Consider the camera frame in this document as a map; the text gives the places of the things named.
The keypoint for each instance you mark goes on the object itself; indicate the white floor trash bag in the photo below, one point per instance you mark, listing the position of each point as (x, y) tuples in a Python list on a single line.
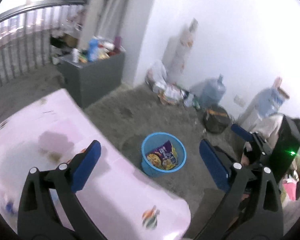
[(156, 77)]

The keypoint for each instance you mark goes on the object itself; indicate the blue detergent bottle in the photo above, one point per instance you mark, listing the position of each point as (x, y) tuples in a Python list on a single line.
[(93, 49)]

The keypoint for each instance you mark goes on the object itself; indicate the metal balcony railing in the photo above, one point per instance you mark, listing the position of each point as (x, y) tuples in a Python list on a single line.
[(25, 33)]

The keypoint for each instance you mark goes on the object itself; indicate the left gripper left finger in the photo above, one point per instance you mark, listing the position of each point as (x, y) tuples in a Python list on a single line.
[(37, 215)]

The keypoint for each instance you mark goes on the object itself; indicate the dark grey cabinet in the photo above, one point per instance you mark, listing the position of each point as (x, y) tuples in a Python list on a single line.
[(88, 82)]

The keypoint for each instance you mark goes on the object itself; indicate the grey curtain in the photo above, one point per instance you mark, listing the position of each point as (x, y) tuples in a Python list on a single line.
[(102, 18)]

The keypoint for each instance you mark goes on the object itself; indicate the blue plastic waste basket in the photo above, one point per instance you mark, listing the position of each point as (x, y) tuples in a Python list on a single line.
[(155, 140)]

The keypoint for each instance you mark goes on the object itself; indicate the rolled printed wallpaper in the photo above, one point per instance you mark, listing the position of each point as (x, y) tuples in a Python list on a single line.
[(182, 52)]

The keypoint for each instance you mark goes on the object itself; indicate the purple snack bag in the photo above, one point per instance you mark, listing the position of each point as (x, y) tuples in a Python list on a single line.
[(164, 157)]

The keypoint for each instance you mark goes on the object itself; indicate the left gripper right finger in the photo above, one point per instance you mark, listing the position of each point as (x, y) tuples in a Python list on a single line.
[(251, 207)]

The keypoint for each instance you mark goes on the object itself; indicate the person's right hand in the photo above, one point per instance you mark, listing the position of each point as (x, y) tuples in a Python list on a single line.
[(245, 159)]

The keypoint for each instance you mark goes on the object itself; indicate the wall power socket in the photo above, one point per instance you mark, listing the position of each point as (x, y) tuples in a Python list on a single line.
[(239, 100)]

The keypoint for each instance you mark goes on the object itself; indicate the purple cup on cabinet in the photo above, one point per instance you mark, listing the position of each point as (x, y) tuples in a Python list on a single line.
[(117, 44)]

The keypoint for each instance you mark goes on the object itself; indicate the small white bottle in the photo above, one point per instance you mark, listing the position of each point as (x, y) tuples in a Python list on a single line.
[(75, 55)]

